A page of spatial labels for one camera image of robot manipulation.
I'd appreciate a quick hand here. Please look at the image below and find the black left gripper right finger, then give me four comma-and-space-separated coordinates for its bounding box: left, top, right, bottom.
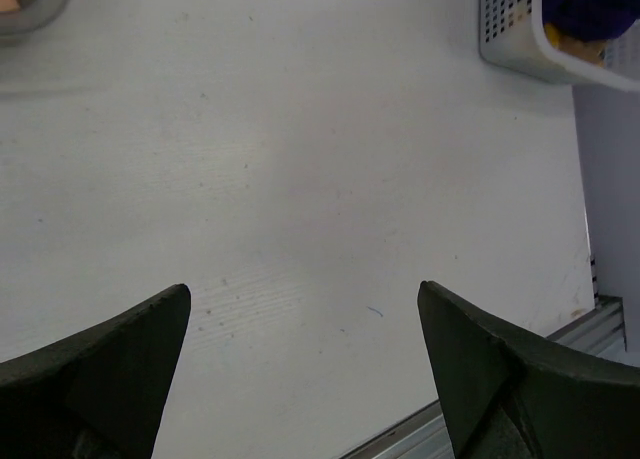
417, 281, 639, 458

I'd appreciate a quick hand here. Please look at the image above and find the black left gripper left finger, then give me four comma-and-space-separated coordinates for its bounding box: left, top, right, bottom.
1, 284, 191, 458

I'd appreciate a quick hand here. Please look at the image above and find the white plastic laundry basket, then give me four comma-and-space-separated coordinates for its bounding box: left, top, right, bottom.
479, 0, 639, 92

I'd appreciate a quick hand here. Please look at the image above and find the purple towel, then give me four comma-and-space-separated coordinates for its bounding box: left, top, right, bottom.
542, 0, 639, 42

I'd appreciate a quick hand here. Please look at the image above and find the clear plastic storage bin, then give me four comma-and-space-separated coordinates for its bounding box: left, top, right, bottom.
1, 0, 70, 44

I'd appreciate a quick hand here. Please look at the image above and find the aluminium table edge rail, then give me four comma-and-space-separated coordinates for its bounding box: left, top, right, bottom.
339, 296, 629, 459

